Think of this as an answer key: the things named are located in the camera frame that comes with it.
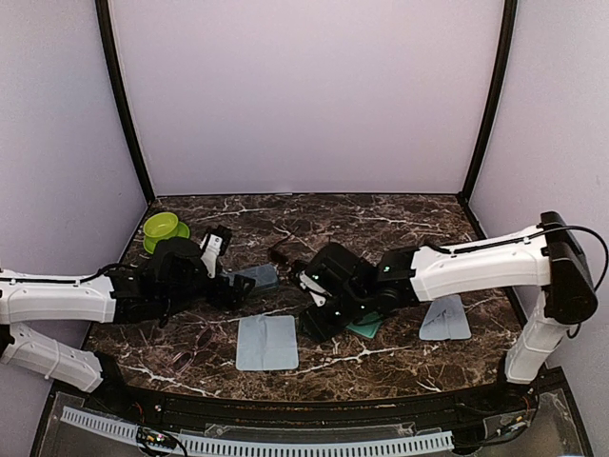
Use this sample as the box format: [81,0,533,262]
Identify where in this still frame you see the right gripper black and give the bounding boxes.
[298,288,372,344]

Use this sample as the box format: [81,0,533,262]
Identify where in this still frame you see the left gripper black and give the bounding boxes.
[161,270,255,315]

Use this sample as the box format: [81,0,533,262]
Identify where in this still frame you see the light blue cleaning cloth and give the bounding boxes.
[235,315,299,371]

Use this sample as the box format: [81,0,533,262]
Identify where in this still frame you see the beige glasses case teal lining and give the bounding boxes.
[346,312,383,339]

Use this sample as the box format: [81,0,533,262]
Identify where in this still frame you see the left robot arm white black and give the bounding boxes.
[1,234,256,415]

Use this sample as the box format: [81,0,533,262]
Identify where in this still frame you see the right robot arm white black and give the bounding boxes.
[289,211,600,413]

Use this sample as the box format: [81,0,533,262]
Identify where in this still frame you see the brown sunglasses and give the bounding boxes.
[266,227,299,267]

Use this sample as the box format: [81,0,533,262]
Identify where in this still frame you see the pink transparent sunglasses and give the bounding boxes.
[167,311,233,376]

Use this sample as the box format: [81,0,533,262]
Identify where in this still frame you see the blue-grey glasses case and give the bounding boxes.
[235,264,279,296]

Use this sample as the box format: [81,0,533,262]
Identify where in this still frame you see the green plate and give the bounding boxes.
[143,222,190,254]

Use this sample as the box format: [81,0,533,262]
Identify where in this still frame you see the green bowl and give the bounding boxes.
[143,211,179,244]

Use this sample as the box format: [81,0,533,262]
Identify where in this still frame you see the folded light blue cloth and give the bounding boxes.
[419,294,472,342]

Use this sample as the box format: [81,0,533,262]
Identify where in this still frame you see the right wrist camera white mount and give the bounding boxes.
[290,268,332,308]

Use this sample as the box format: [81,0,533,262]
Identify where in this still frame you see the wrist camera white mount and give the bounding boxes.
[290,268,332,308]
[200,225,232,279]

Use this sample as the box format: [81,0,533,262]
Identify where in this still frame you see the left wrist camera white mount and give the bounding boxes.
[200,225,232,279]

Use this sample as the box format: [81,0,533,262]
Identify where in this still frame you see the white slotted cable duct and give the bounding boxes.
[60,407,455,456]

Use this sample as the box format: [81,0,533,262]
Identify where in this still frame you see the left black frame post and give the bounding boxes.
[94,0,156,205]

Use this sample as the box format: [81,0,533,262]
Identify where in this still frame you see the black frame post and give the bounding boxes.
[94,0,156,205]
[458,0,519,206]

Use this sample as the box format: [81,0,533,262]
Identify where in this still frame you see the black front rail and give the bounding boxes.
[85,384,539,429]

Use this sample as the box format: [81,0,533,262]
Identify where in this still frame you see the right black frame post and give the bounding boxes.
[458,0,519,206]

